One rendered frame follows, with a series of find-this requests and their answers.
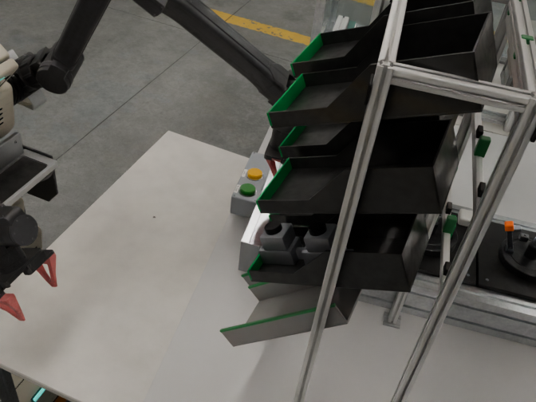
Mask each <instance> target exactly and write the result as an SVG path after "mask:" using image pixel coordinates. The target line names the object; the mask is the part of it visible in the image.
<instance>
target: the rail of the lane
mask: <svg viewBox="0 0 536 402"><path fill-rule="evenodd" d="M275 165H276V169H277V171H278V170H279V169H280V167H281V166H282V164H281V162H278V161H275ZM273 178H274V177H273V174H272V172H271V170H270V174H269V175H268V178H267V180H266V183H265V185H264V188H263V189H262V192H263V191H264V189H265V188H266V186H267V185H268V184H269V182H270V181H271V180H272V179H273ZM269 222H270V218H269V214H261V213H260V212H259V209H258V206H257V204H256V207H255V209H254V212H253V214H252V216H251V218H250V221H249V223H248V226H247V228H246V231H245V233H244V235H243V237H242V241H241V246H240V254H239V262H238V270H241V271H244V272H247V271H248V269H249V268H250V266H251V264H252V263H253V261H254V260H255V259H256V257H257V256H258V253H259V252H258V251H259V245H260V243H261V240H260V236H261V235H262V233H263V231H264V230H265V229H264V227H265V225H266V224H267V223H269Z"/></svg>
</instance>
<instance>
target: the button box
mask: <svg viewBox="0 0 536 402"><path fill-rule="evenodd" d="M251 168H258V169H260V170H261V171H262V178H261V179H250V178H249V177H248V176H247V172H248V170H249V169H251ZM269 174H270V166H269V164H268V163H267V162H266V159H264V154H261V153H257V152H252V153H251V156H250V158H249V160H248V162H247V164H246V166H245V168H244V171H243V173H242V175H241V177H240V179H239V181H238V183H237V186H236V188H235V190H234V192H233V194H232V196H231V210H230V213H232V214H236V215H241V216H245V217H248V218H251V216H252V214H253V212H254V209H255V207H256V204H257V203H256V200H257V198H258V197H259V196H260V195H261V193H262V189H263V188H264V185H265V183H266V180H267V178H268V175H269ZM244 183H250V184H252V185H254V186H255V193H254V194H253V195H243V194H242V193H241V192H240V187H241V186H242V185H243V184H244Z"/></svg>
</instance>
